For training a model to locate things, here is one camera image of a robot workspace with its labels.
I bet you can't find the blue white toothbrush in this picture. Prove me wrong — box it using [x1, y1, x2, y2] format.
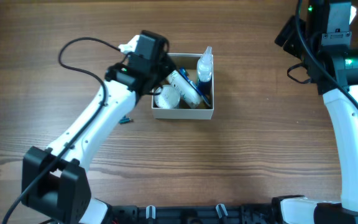
[179, 67, 211, 107]

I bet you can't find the cotton swab tub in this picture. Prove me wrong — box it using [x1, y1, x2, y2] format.
[154, 85, 181, 109]

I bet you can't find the white leaf-print tube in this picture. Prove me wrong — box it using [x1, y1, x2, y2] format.
[166, 70, 201, 109]

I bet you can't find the clear spray bottle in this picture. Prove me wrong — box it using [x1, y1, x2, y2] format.
[196, 46, 213, 95]

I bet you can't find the blue disposable razor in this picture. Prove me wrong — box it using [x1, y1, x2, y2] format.
[119, 116, 133, 124]

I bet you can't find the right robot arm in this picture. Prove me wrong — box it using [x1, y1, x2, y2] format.
[272, 1, 358, 223]

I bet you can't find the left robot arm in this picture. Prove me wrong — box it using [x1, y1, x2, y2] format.
[14, 30, 176, 223]

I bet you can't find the white cardboard box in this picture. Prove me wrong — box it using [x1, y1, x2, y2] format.
[151, 53, 215, 120]

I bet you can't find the black right camera cable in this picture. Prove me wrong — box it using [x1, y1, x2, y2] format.
[286, 0, 358, 147]

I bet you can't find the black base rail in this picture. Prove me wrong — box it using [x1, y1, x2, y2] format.
[109, 203, 277, 224]

